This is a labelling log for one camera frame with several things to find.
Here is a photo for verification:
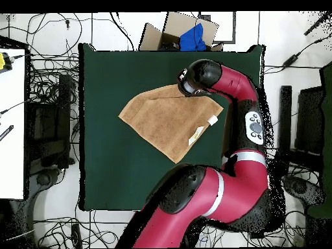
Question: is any tan terry towel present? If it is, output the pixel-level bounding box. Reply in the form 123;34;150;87
118;84;224;164

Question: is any black marked strip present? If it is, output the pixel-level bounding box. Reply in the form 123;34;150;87
0;124;14;142

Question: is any black chair base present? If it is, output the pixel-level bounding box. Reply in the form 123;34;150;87
281;175;325;207

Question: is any white side table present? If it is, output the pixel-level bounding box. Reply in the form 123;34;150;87
0;47;26;200

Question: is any black rod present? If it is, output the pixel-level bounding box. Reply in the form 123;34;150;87
303;11;332;36

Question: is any black equipment box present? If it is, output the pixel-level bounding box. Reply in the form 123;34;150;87
294;86;326;156

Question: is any black power adapter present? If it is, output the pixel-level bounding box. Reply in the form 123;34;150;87
282;53;302;67

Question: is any black upright post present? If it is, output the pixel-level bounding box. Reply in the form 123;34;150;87
276;85;293;178

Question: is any dark green table cloth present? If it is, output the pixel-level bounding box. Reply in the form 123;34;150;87
78;43;265;212

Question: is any open cardboard box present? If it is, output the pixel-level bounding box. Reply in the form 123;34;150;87
138;11;224;52

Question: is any green cloth on side table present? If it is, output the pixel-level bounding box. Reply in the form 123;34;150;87
307;61;332;219

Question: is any blue garment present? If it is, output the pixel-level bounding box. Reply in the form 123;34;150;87
179;23;208;52

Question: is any grey rectangular frame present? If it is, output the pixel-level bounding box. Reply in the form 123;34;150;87
198;11;237;44

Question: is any black equipment rack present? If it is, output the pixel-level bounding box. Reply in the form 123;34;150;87
25;73;76;169

